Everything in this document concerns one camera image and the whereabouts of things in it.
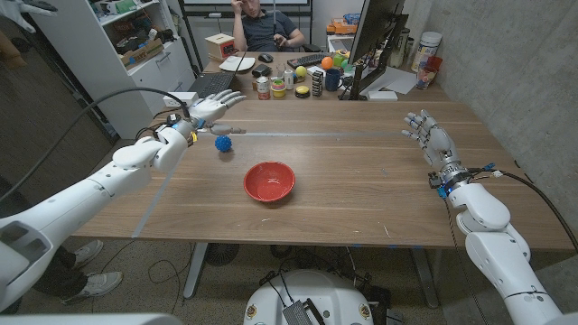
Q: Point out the dark blue mug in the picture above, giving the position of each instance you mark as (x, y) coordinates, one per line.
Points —
(332, 80)

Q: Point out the black power adapter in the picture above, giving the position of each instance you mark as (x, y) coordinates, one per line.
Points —
(155, 131)
(172, 119)

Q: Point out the grey white teleoperation glove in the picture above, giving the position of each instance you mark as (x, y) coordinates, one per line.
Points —
(18, 9)

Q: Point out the blue spiky stress ball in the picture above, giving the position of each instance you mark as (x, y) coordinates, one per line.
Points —
(223, 143)

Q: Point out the black computer mouse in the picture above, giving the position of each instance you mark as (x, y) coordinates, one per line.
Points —
(266, 58)

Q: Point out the orange ball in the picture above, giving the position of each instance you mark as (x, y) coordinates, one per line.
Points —
(327, 62)

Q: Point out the wooden office desk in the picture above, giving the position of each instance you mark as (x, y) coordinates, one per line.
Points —
(246, 92)

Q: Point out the white table leg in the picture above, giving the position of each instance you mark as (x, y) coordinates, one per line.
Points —
(195, 271)
(425, 277)

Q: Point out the green box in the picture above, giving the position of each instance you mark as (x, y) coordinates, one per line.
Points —
(126, 6)

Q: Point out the white paper sheets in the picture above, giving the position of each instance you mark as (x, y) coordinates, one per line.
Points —
(399, 81)

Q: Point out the standing person with grey shoes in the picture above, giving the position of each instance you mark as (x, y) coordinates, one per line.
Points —
(97, 284)

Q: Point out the white shelf cabinet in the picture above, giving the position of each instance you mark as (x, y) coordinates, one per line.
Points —
(113, 67)

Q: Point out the black round fan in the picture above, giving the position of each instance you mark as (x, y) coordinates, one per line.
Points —
(222, 254)

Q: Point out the red bowl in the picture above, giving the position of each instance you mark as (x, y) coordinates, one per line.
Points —
(269, 181)

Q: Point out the white slim can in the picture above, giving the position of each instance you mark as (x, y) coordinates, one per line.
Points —
(288, 80)

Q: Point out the green toy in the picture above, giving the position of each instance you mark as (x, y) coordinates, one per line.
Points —
(338, 60)

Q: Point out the seated person in dark shirt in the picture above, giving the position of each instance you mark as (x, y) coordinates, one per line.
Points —
(266, 29)

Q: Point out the white flat box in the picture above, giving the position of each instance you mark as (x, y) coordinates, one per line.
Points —
(382, 95)

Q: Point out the black office chair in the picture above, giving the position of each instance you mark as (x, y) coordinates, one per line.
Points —
(311, 47)

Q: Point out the white power strip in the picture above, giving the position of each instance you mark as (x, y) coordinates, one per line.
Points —
(174, 99)

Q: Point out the silver laptop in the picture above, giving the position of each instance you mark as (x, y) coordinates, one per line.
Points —
(341, 43)

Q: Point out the black keyboard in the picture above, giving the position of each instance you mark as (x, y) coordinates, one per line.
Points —
(309, 60)

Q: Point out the black computer monitor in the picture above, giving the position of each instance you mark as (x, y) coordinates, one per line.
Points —
(375, 27)

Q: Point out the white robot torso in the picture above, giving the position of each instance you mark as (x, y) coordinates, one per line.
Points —
(334, 298)

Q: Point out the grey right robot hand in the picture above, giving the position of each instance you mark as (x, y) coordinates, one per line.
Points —
(435, 142)

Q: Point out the wooden box with red panel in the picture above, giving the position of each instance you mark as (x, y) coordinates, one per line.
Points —
(219, 46)

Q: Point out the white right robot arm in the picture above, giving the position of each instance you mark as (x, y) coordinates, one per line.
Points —
(496, 253)

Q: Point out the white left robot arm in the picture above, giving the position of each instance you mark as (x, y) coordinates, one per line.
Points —
(68, 203)

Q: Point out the red cup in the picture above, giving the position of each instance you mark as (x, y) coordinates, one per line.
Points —
(426, 74)

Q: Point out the white labelled canister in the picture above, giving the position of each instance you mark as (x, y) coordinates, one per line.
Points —
(426, 52)

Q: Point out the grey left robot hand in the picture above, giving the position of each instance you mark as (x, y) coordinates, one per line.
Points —
(210, 108)

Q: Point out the black lettered block stack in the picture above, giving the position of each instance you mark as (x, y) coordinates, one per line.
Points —
(318, 83)

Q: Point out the black laptop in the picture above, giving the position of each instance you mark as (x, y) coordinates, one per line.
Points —
(212, 81)

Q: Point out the labelled tin can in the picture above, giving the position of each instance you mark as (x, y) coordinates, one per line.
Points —
(263, 88)

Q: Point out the yellow ball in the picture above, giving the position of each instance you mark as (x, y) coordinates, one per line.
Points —
(301, 71)

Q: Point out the black pouch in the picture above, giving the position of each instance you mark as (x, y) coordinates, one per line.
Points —
(261, 70)

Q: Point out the white round plate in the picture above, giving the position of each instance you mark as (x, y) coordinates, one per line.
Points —
(237, 63)

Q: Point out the cardboard box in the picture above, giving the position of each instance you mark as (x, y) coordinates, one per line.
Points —
(142, 53)

